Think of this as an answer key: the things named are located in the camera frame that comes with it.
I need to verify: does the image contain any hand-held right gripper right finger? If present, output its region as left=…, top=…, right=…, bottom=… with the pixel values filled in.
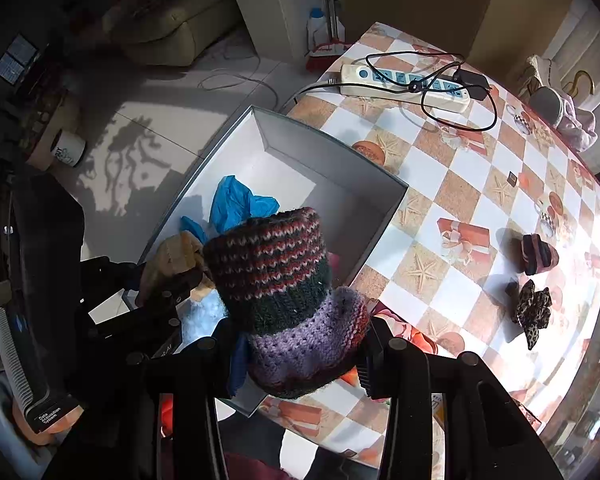
left=355, top=317, right=564, bottom=480

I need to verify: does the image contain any blue plastic bag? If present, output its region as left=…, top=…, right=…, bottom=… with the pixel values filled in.
left=209, top=175, right=281, bottom=235

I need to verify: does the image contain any pink knitted hat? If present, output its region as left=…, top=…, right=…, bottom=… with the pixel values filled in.
left=520, top=232, right=560, bottom=277

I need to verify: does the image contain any blue glove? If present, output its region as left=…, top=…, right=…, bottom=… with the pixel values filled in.
left=180, top=216, right=210, bottom=246

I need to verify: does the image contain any light blue tulle puff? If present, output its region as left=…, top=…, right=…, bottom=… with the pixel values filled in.
left=180, top=294, right=232, bottom=349

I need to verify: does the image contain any black power adapter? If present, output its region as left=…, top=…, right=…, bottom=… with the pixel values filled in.
left=452, top=71, right=491, bottom=102

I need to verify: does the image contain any beige sofa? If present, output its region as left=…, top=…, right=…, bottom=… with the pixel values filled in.
left=102, top=0, right=241, bottom=67

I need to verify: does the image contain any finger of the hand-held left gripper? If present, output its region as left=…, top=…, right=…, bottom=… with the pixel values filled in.
left=86, top=272, right=209, bottom=357
left=80, top=256, right=149, bottom=302

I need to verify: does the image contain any leopard print scrunchie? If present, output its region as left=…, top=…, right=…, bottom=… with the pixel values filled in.
left=505, top=280, right=554, bottom=351

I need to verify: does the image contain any white floor cable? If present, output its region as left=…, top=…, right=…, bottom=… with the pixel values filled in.
left=197, top=35, right=284, bottom=111

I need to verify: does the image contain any red broom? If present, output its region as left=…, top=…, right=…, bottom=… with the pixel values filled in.
left=306, top=0, right=352, bottom=72

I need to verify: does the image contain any white power strip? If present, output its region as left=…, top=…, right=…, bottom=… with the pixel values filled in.
left=340, top=63, right=472, bottom=114

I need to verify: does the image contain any pink cloth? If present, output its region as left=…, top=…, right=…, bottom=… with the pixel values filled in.
left=555, top=99, right=599, bottom=154

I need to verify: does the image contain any white grey cloth item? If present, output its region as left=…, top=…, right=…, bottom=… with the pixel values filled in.
left=529, top=85, right=572, bottom=129

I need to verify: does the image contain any grey cardboard box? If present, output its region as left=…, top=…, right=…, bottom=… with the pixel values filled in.
left=122, top=105, right=410, bottom=418

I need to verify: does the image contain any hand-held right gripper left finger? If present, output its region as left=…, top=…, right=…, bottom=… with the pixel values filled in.
left=40, top=317, right=253, bottom=480

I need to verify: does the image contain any white printed cup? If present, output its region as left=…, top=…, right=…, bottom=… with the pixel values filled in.
left=50, top=130, right=87, bottom=169

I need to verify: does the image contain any white plastic bottle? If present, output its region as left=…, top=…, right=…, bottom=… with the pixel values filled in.
left=307, top=7, right=331, bottom=52

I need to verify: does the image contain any striped purple knitted hat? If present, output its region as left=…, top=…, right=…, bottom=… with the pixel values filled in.
left=202, top=206, right=374, bottom=401

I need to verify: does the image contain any printed checkered tablecloth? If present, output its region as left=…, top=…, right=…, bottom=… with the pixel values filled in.
left=257, top=22, right=600, bottom=472

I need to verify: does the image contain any dark gridded panel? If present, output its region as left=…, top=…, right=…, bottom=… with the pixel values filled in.
left=0, top=34, right=39, bottom=85

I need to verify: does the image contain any black power cable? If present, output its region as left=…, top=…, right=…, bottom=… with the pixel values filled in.
left=292, top=51, right=499, bottom=134

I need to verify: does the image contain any beige soft cloth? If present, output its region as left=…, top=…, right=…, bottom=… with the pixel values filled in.
left=140, top=234, right=217, bottom=307

